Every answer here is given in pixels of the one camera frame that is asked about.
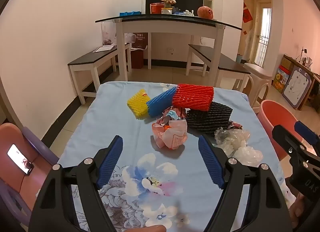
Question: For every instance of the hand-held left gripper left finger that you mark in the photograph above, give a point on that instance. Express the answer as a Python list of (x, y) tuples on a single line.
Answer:
[(110, 161)]

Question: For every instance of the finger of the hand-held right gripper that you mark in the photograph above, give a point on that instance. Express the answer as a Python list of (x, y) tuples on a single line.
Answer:
[(287, 139), (303, 130)]

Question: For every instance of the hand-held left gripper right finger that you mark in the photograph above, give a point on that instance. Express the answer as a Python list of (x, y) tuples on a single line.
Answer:
[(211, 163)]

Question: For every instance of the pink plastic basin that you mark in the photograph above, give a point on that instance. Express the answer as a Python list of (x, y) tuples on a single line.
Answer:
[(275, 116)]

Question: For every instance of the clear plastic bag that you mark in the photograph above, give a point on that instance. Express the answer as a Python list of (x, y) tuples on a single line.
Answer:
[(240, 146)]

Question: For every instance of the red foil wrapper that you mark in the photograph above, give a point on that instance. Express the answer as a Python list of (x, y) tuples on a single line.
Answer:
[(235, 125)]

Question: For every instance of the black foam fruit net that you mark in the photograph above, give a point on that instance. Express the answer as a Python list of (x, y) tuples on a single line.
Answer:
[(210, 118)]

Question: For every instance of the pink plastic bag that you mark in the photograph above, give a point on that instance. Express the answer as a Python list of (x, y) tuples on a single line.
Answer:
[(172, 134)]

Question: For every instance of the cartoon printed wrapper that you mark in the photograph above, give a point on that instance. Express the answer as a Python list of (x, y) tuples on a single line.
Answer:
[(172, 115)]

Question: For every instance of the yellow foam fruit net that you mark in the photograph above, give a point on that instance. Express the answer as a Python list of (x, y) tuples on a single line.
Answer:
[(136, 104)]

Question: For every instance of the red foam fruit net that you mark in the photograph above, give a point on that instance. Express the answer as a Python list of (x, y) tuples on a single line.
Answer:
[(192, 96)]

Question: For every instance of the blue foam fruit net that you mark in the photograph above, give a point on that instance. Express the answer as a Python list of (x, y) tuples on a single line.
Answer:
[(160, 100)]

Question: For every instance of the person's right hand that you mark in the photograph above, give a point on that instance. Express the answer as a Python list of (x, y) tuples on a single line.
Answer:
[(300, 212)]

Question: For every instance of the children's drawing board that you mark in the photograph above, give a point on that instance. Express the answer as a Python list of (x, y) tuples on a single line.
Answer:
[(297, 88)]

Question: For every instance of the blue floral tablecloth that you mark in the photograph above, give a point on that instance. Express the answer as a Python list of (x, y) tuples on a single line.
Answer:
[(87, 121)]

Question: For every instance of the wooden side desk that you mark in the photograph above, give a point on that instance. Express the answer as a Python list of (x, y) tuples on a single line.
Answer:
[(315, 81)]

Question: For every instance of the colourful cardboard box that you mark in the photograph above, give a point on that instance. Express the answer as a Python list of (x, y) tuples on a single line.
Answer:
[(280, 79)]

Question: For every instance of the beige plastic stool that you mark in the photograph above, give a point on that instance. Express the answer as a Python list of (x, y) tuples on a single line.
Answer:
[(257, 71)]

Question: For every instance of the purple plastic chair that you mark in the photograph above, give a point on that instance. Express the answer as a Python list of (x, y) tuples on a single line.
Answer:
[(37, 144)]

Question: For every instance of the smartphone with lit screen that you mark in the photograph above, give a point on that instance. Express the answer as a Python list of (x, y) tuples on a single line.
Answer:
[(17, 156)]

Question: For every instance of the glass panel door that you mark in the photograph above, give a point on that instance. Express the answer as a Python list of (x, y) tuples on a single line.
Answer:
[(265, 34)]

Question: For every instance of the white bench with dark seat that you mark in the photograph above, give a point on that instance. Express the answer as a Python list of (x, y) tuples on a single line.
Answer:
[(217, 59), (92, 58)]

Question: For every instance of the dark red bin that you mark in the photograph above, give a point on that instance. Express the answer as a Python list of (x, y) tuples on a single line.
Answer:
[(137, 59)]

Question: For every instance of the white paper sheet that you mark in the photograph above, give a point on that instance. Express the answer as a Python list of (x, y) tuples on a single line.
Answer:
[(104, 48)]

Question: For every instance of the brown paper bag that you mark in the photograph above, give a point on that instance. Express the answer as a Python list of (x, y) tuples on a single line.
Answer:
[(141, 40)]

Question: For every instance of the white plastic bag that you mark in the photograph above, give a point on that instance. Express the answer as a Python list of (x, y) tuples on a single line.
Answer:
[(129, 38)]

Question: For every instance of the clear bag with dark fruit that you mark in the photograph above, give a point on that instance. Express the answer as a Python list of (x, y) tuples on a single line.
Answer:
[(108, 34)]

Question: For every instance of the white glass-top dining table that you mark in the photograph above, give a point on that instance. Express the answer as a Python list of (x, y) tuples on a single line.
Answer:
[(170, 25)]

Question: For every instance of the blue folded cloth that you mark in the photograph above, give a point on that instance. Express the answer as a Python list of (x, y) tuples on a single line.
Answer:
[(130, 13)]

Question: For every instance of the red pomegranate ornament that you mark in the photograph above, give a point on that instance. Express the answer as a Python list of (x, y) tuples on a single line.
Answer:
[(205, 13)]

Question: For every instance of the white crumpled items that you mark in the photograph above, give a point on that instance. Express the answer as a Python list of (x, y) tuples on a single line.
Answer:
[(189, 13)]

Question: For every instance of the white and yellow cup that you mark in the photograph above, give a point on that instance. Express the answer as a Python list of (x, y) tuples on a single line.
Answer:
[(166, 11)]

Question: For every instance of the red round box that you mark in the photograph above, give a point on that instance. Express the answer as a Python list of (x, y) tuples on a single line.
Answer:
[(156, 8)]

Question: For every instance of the white wall socket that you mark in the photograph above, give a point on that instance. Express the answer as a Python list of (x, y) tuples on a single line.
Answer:
[(170, 51)]

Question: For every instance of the red paper wall decoration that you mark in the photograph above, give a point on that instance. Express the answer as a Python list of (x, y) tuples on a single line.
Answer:
[(246, 17)]

